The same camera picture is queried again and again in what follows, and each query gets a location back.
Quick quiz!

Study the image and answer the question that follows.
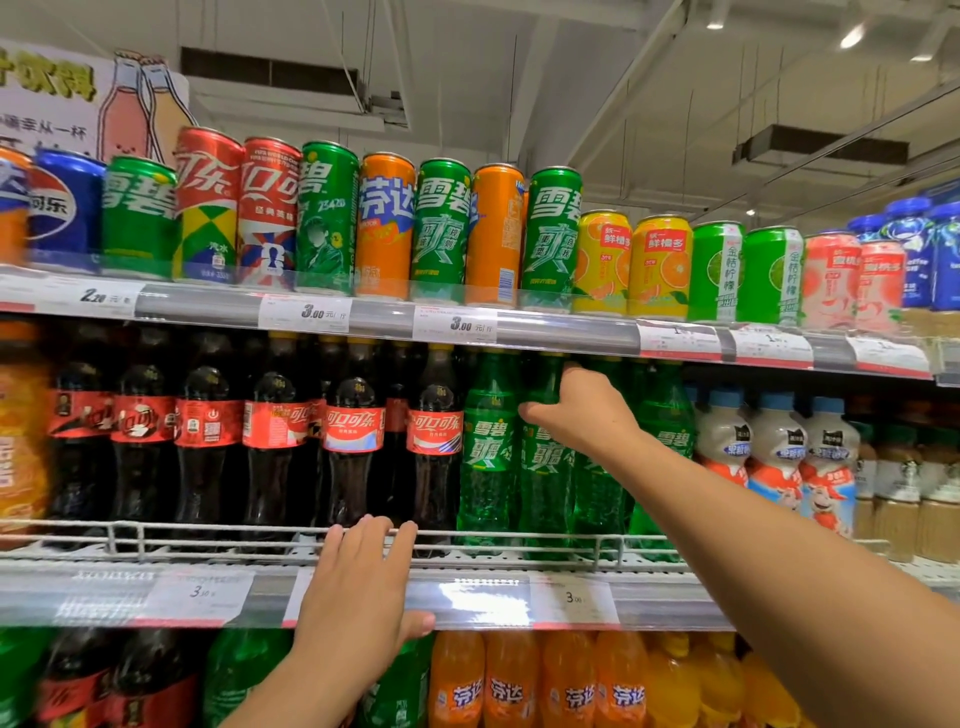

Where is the person's left hand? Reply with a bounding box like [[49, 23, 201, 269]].
[[291, 515, 437, 681]]

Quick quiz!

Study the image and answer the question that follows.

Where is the person's right hand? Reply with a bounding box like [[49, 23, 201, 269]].
[[518, 363, 646, 470]]

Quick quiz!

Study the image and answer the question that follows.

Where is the person's left forearm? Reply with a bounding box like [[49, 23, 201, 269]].
[[219, 646, 385, 728]]

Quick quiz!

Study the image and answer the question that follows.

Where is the person's right forearm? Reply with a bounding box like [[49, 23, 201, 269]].
[[611, 427, 960, 728]]

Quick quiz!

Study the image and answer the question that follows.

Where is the white price tag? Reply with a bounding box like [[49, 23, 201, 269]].
[[138, 568, 258, 627], [527, 572, 622, 629], [281, 567, 318, 628]]

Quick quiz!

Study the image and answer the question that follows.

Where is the large green soda bottle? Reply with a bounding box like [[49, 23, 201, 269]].
[[0, 628, 52, 728], [358, 633, 436, 728], [199, 628, 295, 728]]

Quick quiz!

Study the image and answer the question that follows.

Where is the large orange soda bottle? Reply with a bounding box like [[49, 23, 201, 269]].
[[592, 631, 650, 728], [483, 631, 544, 728], [429, 631, 489, 728], [538, 631, 599, 728]]

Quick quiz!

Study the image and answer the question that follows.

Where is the yellow orange drink can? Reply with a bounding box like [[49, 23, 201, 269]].
[[627, 213, 694, 320], [572, 209, 634, 316]]

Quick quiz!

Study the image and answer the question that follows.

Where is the tall green soda can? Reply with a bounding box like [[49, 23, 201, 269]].
[[410, 157, 474, 305], [520, 165, 584, 312]]

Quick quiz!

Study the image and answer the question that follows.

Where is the white milk drink bottle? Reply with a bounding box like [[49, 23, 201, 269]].
[[694, 387, 753, 489], [799, 396, 861, 540], [747, 390, 808, 513]]

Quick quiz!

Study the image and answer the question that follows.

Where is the tall orange soda can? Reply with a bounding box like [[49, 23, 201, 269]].
[[465, 162, 528, 309], [354, 152, 417, 301]]

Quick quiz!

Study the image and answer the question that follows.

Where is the green lemon drink can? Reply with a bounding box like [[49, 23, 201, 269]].
[[737, 225, 805, 327], [687, 219, 747, 324]]

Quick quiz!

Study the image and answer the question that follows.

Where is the row of dark cola bottles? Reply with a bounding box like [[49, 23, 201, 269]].
[[46, 321, 468, 558]]

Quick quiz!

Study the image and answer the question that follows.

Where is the large cola bottle red label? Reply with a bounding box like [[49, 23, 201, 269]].
[[108, 628, 204, 728], [36, 628, 117, 728]]

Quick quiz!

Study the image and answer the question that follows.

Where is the row of white price tags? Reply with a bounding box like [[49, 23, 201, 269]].
[[33, 277, 933, 380]]

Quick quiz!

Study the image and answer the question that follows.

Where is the large yellow juice bottle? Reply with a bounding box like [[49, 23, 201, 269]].
[[693, 633, 750, 728], [643, 632, 704, 728], [741, 651, 807, 728]]

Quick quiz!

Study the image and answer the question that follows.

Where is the pink peach drink can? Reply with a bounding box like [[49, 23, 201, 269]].
[[800, 231, 864, 332], [856, 240, 909, 334]]

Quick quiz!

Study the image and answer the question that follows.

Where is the green can with figure print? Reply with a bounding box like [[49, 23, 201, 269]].
[[294, 140, 361, 296]]

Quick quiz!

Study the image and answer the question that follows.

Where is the brown tea bottle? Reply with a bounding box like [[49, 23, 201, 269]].
[[873, 420, 924, 564], [853, 420, 879, 541], [918, 423, 960, 565]]

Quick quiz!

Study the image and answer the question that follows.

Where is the orange juice bottle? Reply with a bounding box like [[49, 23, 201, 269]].
[[0, 321, 52, 549]]

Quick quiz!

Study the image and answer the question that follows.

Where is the dark ceiling air vent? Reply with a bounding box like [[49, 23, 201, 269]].
[[732, 123, 911, 168], [179, 46, 364, 97]]

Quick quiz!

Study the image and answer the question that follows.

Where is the red yellow green cola can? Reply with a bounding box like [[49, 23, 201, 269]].
[[171, 126, 245, 285]]

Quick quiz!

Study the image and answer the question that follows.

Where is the short green soda can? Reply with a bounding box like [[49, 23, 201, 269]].
[[101, 155, 179, 280]]

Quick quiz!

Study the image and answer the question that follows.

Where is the blue cola can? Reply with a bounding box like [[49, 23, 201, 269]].
[[27, 147, 108, 273]]

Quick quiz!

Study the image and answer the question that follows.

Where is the short orange soda can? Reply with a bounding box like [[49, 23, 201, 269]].
[[0, 146, 33, 267]]

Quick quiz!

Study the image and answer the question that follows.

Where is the drinks sign with bottle picture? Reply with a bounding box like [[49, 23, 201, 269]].
[[0, 39, 199, 166]]

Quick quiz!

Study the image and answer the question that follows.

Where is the grey shelf with price rail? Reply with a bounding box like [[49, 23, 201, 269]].
[[0, 264, 960, 389]]

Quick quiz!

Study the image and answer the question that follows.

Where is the white wire shelf guard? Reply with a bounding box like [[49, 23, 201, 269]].
[[0, 517, 894, 573]]

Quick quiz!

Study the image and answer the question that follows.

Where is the grey shelf with wire guard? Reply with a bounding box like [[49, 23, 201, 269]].
[[0, 536, 960, 633]]

